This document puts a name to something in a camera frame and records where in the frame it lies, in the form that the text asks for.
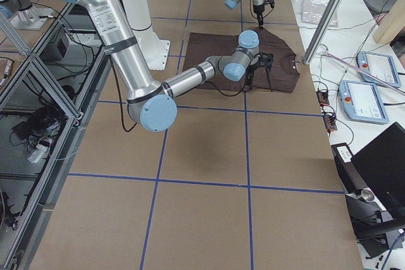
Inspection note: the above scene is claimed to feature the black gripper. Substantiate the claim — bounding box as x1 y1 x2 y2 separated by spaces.
252 0 275 29
246 52 273 92

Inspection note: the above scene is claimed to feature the wooden beam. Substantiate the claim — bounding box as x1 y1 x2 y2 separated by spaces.
373 0 405 45

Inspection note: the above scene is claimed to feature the black power strip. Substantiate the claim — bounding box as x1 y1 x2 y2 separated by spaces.
316 90 337 134

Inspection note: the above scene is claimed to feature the far teach pendant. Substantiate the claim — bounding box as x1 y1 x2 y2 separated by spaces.
357 51 401 89

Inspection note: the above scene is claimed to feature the black box with label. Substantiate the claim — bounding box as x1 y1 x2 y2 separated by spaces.
331 143 354 169

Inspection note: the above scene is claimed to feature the silver foil bag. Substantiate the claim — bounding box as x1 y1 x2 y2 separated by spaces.
301 0 328 25

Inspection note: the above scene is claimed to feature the teach pendant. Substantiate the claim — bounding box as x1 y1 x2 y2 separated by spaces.
339 80 389 125
357 51 401 89

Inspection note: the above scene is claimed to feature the aluminium frame post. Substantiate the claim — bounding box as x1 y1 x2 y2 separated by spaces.
303 0 342 64

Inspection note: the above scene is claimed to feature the near teach pendant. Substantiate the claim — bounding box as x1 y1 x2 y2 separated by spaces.
339 80 389 125

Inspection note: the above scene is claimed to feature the dark brown t-shirt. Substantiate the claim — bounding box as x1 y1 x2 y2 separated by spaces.
182 28 301 94

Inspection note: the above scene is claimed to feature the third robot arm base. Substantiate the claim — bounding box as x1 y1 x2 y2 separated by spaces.
1 0 45 30

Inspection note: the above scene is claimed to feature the black monitor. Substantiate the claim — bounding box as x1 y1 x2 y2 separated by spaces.
352 122 404 218

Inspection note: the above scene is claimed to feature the aluminium frame table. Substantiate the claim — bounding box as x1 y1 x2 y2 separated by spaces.
1 4 110 269

